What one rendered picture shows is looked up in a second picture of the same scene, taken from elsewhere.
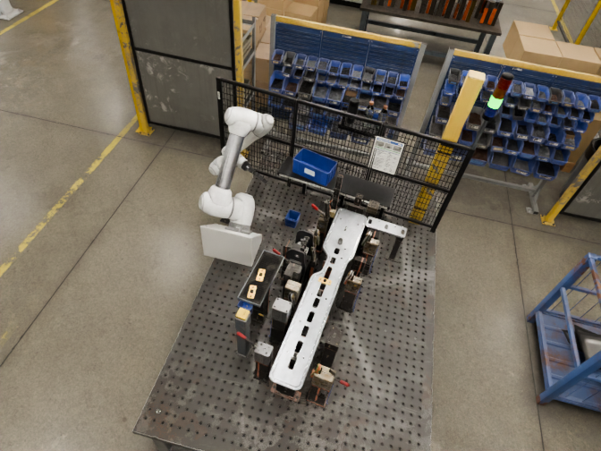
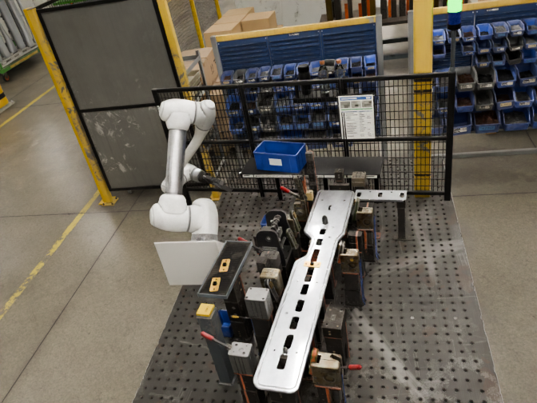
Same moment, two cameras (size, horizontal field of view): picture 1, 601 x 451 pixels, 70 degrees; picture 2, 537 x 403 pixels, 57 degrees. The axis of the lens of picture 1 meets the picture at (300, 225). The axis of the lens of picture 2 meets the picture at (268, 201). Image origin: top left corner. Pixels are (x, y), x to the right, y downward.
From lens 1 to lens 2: 0.75 m
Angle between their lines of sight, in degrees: 16
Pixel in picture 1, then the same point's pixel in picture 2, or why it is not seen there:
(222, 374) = not seen: outside the picture
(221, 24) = (159, 57)
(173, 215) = (145, 274)
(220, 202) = (173, 210)
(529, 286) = not seen: outside the picture
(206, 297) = (175, 329)
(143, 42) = (87, 101)
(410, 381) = (463, 370)
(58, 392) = not seen: outside the picture
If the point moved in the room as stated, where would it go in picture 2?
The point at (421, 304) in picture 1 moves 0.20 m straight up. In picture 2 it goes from (454, 278) to (455, 249)
